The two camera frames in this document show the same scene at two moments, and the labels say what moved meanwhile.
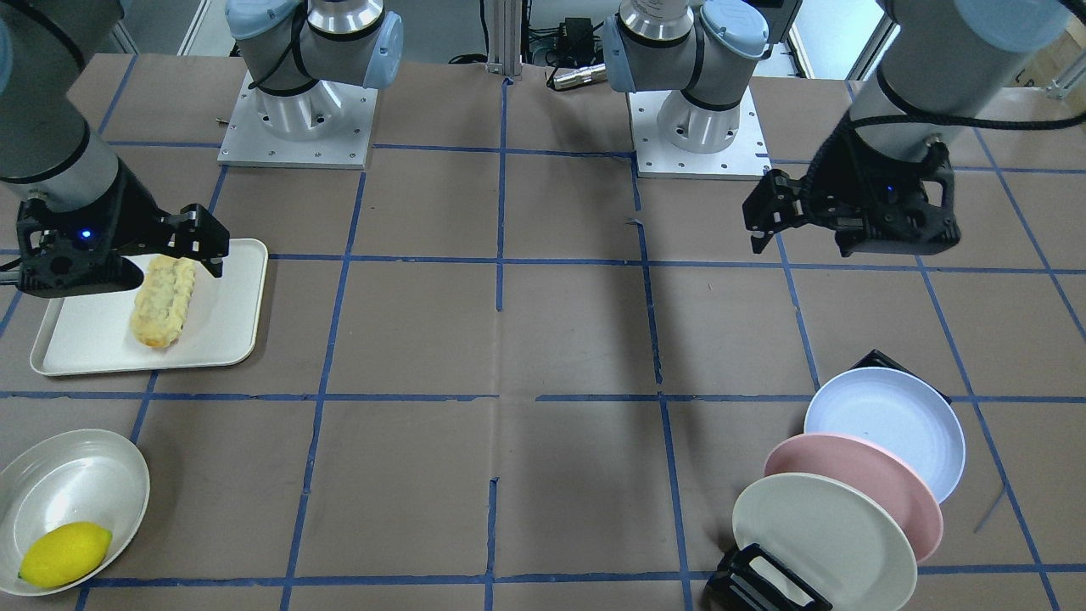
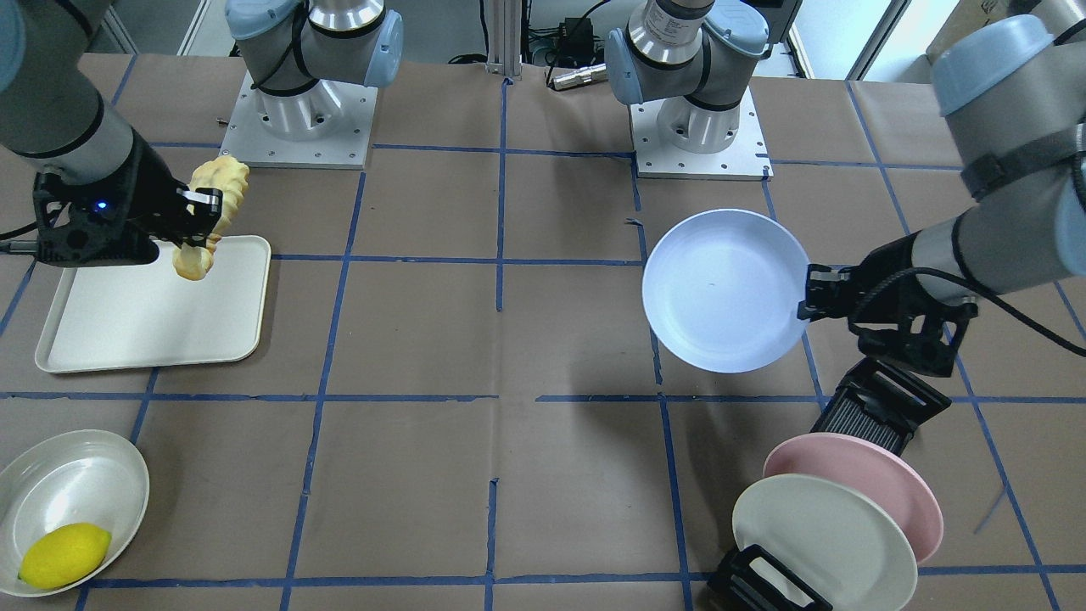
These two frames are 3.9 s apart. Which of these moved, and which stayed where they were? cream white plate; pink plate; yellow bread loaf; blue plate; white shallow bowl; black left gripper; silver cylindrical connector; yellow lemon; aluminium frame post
Moved: blue plate; yellow bread loaf; black left gripper
Stayed: silver cylindrical connector; aluminium frame post; pink plate; white shallow bowl; yellow lemon; cream white plate
